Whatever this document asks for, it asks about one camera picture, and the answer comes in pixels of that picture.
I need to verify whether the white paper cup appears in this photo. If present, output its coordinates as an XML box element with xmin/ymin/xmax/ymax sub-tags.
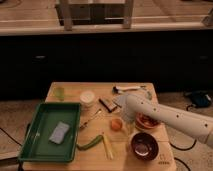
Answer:
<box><xmin>80</xmin><ymin>91</ymin><xmax>95</xmax><ymax>108</ymax></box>

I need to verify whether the blue sponge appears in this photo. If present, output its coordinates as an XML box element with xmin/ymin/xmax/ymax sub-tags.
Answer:
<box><xmin>49</xmin><ymin>122</ymin><xmax>70</xmax><ymax>144</ymax></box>

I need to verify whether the wooden stool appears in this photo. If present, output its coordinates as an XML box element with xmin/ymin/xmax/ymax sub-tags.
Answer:
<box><xmin>54</xmin><ymin>0</ymin><xmax>134</xmax><ymax>31</ymax></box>

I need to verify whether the black cable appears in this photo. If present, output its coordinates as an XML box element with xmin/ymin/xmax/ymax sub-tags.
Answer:
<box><xmin>168</xmin><ymin>131</ymin><xmax>198</xmax><ymax>152</ymax></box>

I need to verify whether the dark rectangular block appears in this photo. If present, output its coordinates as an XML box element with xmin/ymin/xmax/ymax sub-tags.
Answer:
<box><xmin>99</xmin><ymin>98</ymin><xmax>117</xmax><ymax>113</ymax></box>

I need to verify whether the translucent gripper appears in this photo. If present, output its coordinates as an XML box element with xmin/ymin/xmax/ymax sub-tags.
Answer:
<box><xmin>121</xmin><ymin>106</ymin><xmax>136</xmax><ymax>136</ymax></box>

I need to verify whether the green plastic tray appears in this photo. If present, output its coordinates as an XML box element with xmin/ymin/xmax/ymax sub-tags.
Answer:
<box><xmin>18</xmin><ymin>102</ymin><xmax>81</xmax><ymax>163</ymax></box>

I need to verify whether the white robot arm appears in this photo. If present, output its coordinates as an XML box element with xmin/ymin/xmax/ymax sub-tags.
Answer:
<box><xmin>121</xmin><ymin>94</ymin><xmax>213</xmax><ymax>148</ymax></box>

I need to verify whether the orange bowl with food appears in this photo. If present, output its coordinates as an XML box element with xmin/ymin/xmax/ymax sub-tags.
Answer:
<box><xmin>135</xmin><ymin>113</ymin><xmax>160</xmax><ymax>130</ymax></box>

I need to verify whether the metal spoon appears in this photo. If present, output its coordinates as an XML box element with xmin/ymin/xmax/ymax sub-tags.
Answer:
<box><xmin>79</xmin><ymin>109</ymin><xmax>102</xmax><ymax>131</ymax></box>

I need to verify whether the yellow stick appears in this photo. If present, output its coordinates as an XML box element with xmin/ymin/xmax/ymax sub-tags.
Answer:
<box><xmin>103</xmin><ymin>133</ymin><xmax>114</xmax><ymax>160</ymax></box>

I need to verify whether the green translucent cup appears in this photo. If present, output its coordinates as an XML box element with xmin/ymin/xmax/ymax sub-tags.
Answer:
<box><xmin>53</xmin><ymin>87</ymin><xmax>65</xmax><ymax>101</ymax></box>

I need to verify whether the dark brown bowl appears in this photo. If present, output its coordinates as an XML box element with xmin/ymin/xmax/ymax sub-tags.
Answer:
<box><xmin>130</xmin><ymin>132</ymin><xmax>159</xmax><ymax>161</ymax></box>

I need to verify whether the orange apple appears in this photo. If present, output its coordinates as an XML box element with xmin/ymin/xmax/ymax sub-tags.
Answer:
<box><xmin>110</xmin><ymin>119</ymin><xmax>123</xmax><ymax>131</ymax></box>

